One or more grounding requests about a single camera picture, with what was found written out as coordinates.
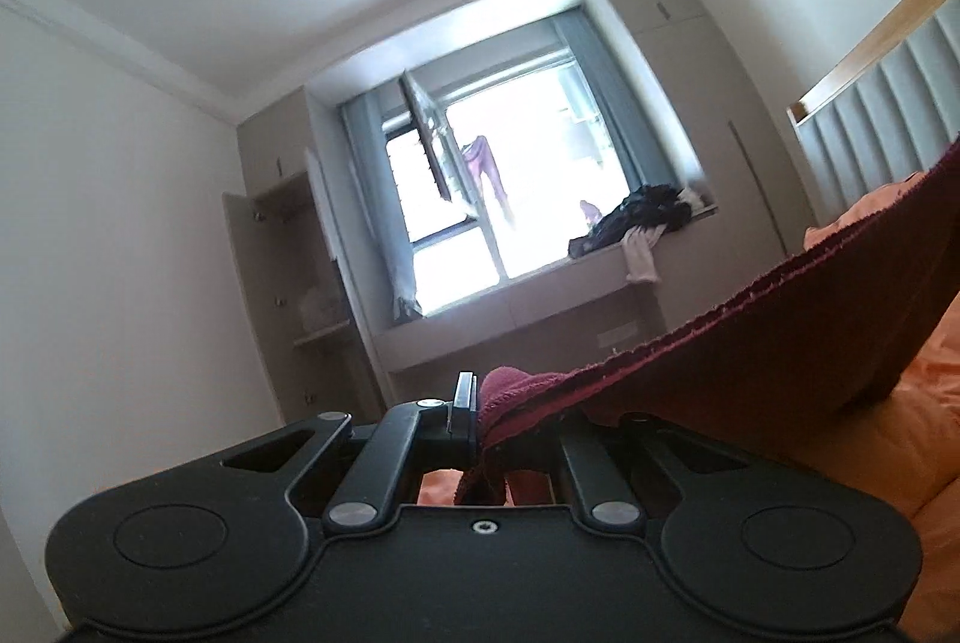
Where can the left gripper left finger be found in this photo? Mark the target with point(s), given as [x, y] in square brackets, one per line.
[412, 439]

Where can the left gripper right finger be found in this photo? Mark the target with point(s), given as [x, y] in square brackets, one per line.
[590, 482]

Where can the dark red long-sleeve shirt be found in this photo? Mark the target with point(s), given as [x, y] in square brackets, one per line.
[826, 331]

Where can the pile of dark clothes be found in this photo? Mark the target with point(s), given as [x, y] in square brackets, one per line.
[650, 207]

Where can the open grey wardrobe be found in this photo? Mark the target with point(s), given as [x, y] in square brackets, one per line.
[282, 247]

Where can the white bag in wardrobe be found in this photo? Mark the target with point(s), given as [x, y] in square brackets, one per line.
[322, 310]

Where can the grey window seat desk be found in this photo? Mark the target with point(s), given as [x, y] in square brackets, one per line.
[578, 297]

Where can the white garment hanging off ledge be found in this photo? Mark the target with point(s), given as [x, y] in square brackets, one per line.
[637, 245]

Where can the window with open sash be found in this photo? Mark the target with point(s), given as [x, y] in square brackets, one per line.
[530, 166]

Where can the purple garment outside window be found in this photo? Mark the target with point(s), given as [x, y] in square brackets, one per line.
[484, 169]

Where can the orange duvet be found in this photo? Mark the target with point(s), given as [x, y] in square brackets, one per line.
[902, 449]

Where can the tall grey wardrobe right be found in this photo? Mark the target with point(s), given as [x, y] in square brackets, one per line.
[715, 128]

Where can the left blue-grey curtain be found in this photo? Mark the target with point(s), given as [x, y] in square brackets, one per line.
[362, 118]

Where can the blue-grey curtain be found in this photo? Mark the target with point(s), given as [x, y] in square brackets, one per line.
[362, 118]
[646, 132]

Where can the right blue-grey curtain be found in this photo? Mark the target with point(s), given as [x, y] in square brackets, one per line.
[646, 132]

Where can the wall socket plate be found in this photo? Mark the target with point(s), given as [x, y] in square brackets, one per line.
[621, 336]

